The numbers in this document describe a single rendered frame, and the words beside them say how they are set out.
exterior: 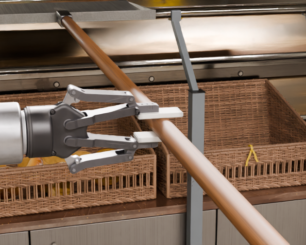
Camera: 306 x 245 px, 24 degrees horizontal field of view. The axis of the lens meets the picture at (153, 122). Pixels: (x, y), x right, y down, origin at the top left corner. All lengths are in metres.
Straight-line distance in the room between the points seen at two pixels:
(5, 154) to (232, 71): 1.88
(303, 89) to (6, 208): 1.37
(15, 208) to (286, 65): 1.27
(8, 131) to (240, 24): 1.90
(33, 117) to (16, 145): 0.05
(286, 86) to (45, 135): 2.02
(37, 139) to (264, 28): 1.93
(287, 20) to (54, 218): 1.28
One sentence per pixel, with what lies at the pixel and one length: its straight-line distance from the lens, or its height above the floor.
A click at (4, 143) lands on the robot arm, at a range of 0.99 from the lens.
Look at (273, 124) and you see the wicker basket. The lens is 2.77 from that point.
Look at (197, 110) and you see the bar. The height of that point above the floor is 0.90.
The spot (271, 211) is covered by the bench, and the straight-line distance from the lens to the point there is 2.40.
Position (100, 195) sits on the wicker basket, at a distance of 2.23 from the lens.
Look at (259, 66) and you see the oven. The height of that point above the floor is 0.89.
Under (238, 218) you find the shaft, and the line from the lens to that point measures 0.77.
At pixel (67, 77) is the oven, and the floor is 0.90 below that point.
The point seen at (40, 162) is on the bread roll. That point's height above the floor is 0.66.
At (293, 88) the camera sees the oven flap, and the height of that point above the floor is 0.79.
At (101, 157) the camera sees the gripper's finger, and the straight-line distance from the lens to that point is 1.06.
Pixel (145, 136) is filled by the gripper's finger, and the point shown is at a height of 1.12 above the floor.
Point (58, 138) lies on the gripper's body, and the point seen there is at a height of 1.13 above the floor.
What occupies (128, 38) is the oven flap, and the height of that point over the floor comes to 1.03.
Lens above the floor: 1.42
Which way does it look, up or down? 15 degrees down
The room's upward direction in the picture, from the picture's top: straight up
